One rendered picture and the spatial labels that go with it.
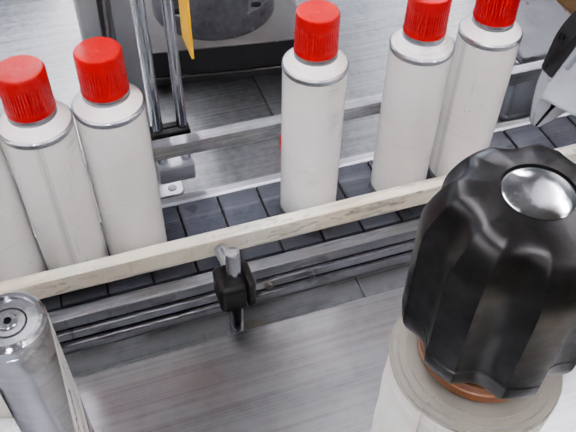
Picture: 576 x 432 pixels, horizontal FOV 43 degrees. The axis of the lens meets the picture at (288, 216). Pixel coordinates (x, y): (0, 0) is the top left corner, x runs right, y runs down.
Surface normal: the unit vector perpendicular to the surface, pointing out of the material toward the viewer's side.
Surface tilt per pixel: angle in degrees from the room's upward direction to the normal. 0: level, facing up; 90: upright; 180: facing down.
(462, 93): 90
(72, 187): 90
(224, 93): 0
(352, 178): 0
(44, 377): 90
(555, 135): 0
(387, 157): 90
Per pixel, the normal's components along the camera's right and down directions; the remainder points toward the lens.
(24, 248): 0.87, 0.37
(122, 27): 0.32, 0.70
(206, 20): 0.00, 0.51
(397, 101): -0.61, 0.58
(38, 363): 0.71, 0.53
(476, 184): -0.15, -0.70
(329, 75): 0.29, 0.00
